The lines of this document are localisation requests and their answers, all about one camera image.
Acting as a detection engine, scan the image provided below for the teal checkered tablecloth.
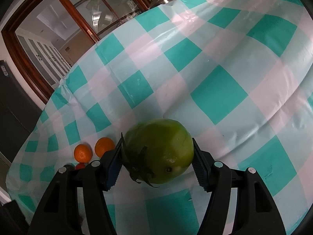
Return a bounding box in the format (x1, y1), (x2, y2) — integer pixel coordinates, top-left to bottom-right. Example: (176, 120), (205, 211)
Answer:
(6, 0), (312, 234)

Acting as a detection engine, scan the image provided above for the dark round fruit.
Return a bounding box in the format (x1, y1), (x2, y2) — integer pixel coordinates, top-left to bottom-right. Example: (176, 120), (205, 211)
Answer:
(64, 163), (75, 170)

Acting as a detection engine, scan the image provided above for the small green tomato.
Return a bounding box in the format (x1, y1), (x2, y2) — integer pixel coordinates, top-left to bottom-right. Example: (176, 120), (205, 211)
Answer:
(123, 118), (194, 187)

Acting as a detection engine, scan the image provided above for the dark refrigerator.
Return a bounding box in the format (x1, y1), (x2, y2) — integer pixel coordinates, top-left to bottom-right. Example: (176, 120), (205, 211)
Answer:
(0, 60), (41, 162)

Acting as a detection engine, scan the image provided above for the orange tangerine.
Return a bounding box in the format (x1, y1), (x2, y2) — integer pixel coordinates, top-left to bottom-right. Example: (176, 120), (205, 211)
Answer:
(94, 137), (115, 158)
(74, 144), (93, 163)

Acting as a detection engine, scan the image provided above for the wooden door frame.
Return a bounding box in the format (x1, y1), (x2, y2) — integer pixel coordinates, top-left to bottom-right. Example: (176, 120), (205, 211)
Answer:
(1, 0), (152, 105)

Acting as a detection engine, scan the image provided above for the red cherry tomato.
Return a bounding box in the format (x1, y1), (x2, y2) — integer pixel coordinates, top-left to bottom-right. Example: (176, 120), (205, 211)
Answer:
(75, 163), (86, 170)

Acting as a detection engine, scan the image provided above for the wooden glass door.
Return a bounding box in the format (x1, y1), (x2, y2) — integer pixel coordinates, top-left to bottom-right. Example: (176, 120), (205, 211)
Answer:
(59, 0), (148, 43)

